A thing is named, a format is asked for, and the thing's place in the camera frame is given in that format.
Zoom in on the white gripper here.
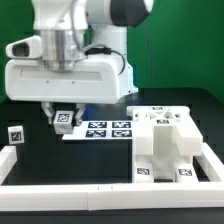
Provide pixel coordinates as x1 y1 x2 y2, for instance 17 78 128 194
5 55 126 126

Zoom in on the white chair seat part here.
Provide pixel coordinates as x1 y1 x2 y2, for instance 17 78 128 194
132 126 193 183

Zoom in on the white chair back frame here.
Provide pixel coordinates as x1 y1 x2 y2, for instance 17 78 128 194
127 106 203 156

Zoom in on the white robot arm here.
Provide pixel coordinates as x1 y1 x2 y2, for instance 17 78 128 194
5 0 154 122

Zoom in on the white marker sheet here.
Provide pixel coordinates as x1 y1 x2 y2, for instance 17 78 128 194
62 120 132 141

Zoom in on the grey corrugated arm cable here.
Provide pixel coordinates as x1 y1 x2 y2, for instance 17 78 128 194
69 0 128 74

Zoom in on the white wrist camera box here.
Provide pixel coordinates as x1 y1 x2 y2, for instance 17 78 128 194
6 35 43 59

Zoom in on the white workspace border frame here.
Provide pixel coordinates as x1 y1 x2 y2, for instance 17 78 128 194
0 144 224 211

